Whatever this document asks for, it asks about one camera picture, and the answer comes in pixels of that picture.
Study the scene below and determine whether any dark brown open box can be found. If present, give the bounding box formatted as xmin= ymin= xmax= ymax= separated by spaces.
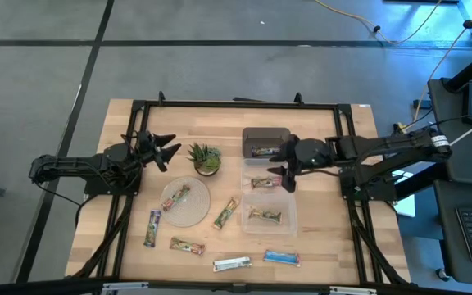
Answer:
xmin=241 ymin=126 xmax=293 ymax=161

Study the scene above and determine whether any black equipment cart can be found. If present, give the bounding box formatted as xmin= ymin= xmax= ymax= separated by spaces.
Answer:
xmin=425 ymin=76 xmax=472 ymax=288

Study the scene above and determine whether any beige cable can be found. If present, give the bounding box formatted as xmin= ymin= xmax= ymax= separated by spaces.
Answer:
xmin=413 ymin=0 xmax=472 ymax=120

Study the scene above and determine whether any orange pink granola bar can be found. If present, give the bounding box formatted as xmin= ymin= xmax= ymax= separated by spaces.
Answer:
xmin=250 ymin=175 xmax=284 ymax=190

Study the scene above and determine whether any yellow cable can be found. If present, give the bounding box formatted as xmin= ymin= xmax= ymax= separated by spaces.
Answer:
xmin=312 ymin=0 xmax=444 ymax=46

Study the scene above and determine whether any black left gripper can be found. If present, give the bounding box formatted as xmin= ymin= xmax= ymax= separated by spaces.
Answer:
xmin=134 ymin=129 xmax=183 ymax=173

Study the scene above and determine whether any black aluminium table frame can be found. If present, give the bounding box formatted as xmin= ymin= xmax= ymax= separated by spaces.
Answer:
xmin=70 ymin=90 xmax=412 ymax=288

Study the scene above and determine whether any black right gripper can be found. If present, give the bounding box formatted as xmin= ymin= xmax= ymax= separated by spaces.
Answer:
xmin=266 ymin=134 xmax=334 ymax=195

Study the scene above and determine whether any purple blue granola bar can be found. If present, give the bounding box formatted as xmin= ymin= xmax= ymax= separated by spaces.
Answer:
xmin=250 ymin=145 xmax=283 ymax=159

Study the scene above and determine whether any clear plastic container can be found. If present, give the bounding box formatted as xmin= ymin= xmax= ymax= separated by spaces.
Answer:
xmin=239 ymin=157 xmax=299 ymax=236

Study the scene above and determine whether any white granola bar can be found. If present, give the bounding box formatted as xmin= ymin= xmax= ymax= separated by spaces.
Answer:
xmin=211 ymin=256 xmax=253 ymax=274

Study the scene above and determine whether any green orange granola bar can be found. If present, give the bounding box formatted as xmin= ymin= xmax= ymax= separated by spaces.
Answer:
xmin=212 ymin=196 xmax=241 ymax=231

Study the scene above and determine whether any succulent plant in black pot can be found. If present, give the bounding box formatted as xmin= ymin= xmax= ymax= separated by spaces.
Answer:
xmin=186 ymin=141 xmax=224 ymax=179

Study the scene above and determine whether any black aluminium beam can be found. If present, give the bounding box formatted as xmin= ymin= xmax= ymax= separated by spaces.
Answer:
xmin=0 ymin=277 xmax=472 ymax=295

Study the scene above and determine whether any purple green granola bar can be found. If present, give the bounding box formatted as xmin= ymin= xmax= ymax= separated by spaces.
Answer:
xmin=143 ymin=208 xmax=163 ymax=249

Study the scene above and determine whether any black cable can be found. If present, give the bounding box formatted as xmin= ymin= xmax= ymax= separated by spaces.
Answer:
xmin=34 ymin=179 xmax=89 ymax=229

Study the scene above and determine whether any red Chewy granola bar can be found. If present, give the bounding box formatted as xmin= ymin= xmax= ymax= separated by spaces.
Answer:
xmin=161 ymin=184 xmax=192 ymax=213
xmin=168 ymin=236 xmax=207 ymax=256

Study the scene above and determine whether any yellow green granola bar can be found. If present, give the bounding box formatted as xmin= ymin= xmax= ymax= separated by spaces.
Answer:
xmin=247 ymin=207 xmax=284 ymax=225

